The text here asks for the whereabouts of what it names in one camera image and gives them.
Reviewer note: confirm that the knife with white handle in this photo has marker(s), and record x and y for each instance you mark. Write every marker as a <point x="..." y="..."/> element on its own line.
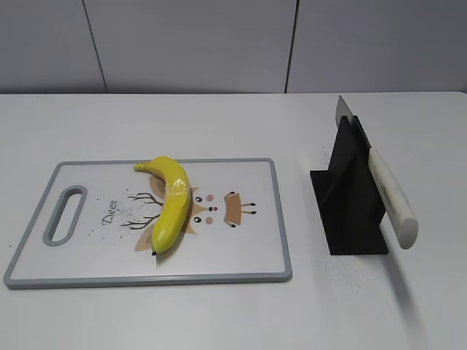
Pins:
<point x="402" y="216"/>

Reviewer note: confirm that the yellow plastic banana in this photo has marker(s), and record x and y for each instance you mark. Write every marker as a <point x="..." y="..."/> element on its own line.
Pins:
<point x="176" y="203"/>

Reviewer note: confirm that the black knife stand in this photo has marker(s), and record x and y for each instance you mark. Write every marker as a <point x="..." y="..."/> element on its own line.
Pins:
<point x="351" y="208"/>

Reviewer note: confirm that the white grey-rimmed cutting board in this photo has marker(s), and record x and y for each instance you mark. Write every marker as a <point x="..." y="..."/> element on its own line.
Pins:
<point x="92" y="228"/>

